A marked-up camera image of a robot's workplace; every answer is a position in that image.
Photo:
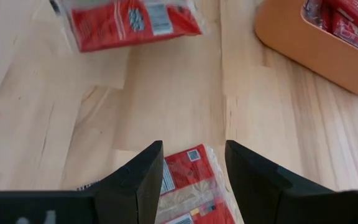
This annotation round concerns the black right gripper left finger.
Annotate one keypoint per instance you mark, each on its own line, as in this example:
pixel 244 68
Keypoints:
pixel 126 199

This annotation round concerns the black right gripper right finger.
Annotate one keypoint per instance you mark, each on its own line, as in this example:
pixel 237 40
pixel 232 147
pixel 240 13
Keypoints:
pixel 259 199

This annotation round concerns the orange plastic basket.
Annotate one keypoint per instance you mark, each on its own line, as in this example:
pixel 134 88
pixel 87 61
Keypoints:
pixel 306 53

